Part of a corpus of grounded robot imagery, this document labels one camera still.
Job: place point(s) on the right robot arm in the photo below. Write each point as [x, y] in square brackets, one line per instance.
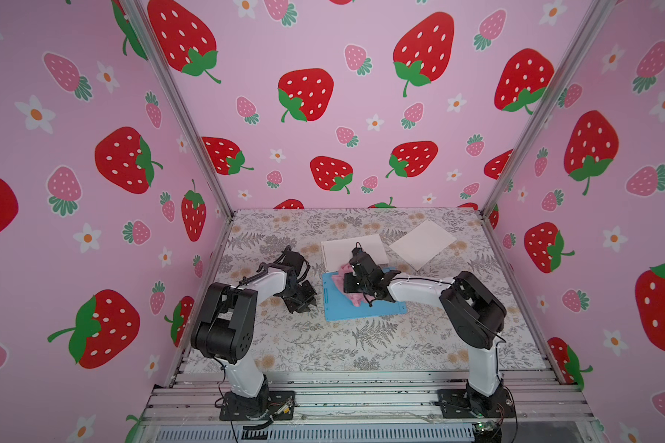
[475, 313]

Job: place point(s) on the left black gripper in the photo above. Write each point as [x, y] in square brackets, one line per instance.
[309, 298]

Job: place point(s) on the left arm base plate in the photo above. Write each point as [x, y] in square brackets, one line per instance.
[274, 405]

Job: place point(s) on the pink fluffy cloth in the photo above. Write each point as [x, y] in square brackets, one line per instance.
[342, 280]

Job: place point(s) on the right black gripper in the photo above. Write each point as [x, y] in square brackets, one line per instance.
[356, 281]

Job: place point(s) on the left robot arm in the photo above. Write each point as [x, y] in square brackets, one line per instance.
[224, 328]

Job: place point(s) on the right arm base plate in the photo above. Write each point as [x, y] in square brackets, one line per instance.
[467, 403]

